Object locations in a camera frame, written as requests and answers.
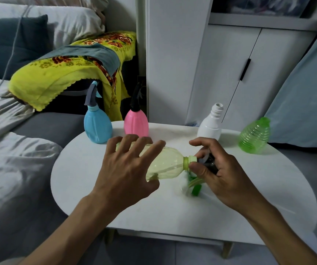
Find dark blue cushion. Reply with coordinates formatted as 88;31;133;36
0;14;52;81

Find person's left forearm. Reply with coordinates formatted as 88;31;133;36
18;194;121;265

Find pink spray bottle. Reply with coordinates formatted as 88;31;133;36
124;85;149;138

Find blue spray bottle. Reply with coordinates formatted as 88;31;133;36
83;81;113;144

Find black cabinet handle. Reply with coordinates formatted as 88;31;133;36
239;58;252;81

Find grey-blue towel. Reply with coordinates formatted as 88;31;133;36
37;43;120;77

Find grey sofa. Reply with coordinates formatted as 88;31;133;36
11;111;87;148

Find white open plastic bottle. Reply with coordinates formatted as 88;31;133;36
197;103;224;141

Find white oval table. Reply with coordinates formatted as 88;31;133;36
50;120;317;246

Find person's right hand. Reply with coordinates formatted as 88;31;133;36
189;137;266;215

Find green ribbed plastic bottle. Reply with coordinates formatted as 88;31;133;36
238;117;271;155

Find person's left hand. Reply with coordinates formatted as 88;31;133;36
88;134;166;215

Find clear yellow-green plastic bottle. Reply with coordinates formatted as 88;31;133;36
116;142;188;182

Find wooden table leg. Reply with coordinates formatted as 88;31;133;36
221;241;235;259
104;228;118;246

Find grey cable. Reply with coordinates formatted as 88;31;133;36
0;4;34;111

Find black spray head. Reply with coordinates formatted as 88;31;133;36
183;152;220;175

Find patterned pillow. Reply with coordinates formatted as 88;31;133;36
15;0;110;18

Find person's right forearm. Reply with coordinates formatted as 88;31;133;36
242;199;317;265

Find light blue fabric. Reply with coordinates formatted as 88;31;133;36
264;16;317;148

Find white pillow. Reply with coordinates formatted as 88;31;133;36
0;1;106;50

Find yellow floral cloth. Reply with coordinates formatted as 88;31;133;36
8;31;137;122

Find white cabinet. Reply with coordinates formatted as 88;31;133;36
146;0;317;133

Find white crumpled blanket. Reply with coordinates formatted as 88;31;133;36
0;77;64;265

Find green spray head with tube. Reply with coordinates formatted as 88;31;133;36
180;174;203;197

